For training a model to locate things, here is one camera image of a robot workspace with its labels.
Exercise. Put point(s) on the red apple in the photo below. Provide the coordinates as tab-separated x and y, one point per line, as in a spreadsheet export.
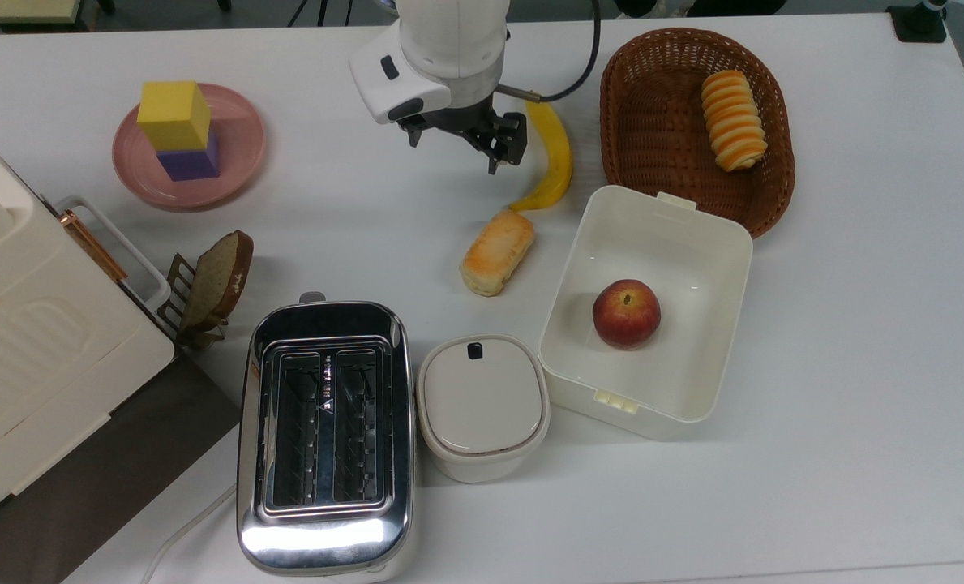
626	315

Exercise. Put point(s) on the striped bread roll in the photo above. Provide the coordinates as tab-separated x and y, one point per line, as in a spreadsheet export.
733	122

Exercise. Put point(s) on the pink plate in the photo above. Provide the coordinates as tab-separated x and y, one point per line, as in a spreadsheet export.
238	122

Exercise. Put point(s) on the black table clamp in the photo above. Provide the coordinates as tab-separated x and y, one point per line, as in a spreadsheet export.
915	23

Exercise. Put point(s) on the yellow banana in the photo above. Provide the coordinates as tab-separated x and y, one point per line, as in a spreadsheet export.
561	162

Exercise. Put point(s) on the toasted bread loaf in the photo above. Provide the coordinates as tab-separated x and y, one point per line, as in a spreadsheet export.
496	255

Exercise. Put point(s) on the white open plastic box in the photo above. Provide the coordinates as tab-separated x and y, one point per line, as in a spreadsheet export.
652	243

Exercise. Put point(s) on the yellow cube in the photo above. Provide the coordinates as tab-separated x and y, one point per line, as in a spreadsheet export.
173	113

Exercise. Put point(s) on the purple cube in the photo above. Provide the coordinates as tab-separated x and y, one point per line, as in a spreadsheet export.
194	162

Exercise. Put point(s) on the metal toast rack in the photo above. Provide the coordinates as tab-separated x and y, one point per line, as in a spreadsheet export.
175	284

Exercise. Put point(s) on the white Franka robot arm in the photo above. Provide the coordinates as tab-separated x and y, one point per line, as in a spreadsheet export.
449	40

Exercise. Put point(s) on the chrome and cream toaster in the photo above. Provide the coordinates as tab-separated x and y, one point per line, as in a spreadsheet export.
327	543

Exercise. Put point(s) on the brown bread slice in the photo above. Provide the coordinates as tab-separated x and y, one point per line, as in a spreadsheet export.
222	280

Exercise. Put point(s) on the brown wicker basket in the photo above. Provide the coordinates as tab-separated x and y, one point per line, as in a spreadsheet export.
652	122

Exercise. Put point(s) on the white lidded container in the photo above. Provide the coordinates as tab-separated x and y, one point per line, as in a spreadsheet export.
482	405

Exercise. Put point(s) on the cream toy cabinet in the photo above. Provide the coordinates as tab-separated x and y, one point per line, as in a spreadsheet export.
44	349

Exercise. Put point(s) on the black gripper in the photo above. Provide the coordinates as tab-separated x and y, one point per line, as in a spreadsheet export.
457	120

